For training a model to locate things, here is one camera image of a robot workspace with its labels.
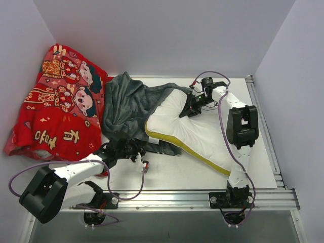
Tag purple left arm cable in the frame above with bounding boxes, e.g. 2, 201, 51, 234
8, 159, 150, 227

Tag aluminium front rail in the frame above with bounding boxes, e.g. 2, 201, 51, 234
28, 189, 301, 213

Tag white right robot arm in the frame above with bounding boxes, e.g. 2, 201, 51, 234
179, 77, 259, 209

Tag white pillow yellow edge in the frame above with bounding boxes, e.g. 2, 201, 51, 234
144, 89, 234, 176

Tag grey plush pillowcase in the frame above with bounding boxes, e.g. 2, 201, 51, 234
101, 72, 190, 156

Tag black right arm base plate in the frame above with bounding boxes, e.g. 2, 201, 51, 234
208, 192, 253, 209

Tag aluminium right side rail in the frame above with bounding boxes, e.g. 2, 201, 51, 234
245, 75, 287, 189

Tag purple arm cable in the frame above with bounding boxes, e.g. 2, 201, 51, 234
8, 159, 150, 227
191, 70, 257, 227

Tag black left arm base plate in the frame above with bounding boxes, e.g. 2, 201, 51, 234
74, 192, 118, 210

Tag red cartoon print pillow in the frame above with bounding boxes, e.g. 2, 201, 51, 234
4, 44, 112, 161

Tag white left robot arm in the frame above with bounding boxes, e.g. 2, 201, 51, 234
19, 139, 149, 223

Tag aluminium rail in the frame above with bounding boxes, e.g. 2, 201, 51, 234
28, 189, 301, 213
245, 75, 287, 189

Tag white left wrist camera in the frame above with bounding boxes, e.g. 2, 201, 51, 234
135, 153, 149, 174

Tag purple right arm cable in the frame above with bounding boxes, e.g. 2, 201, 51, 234
191, 70, 257, 227

